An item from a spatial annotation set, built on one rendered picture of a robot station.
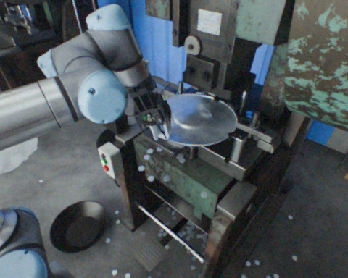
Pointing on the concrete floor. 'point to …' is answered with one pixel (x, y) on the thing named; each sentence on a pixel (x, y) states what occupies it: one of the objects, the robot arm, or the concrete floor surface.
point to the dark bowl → (79, 226)
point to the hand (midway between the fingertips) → (164, 134)
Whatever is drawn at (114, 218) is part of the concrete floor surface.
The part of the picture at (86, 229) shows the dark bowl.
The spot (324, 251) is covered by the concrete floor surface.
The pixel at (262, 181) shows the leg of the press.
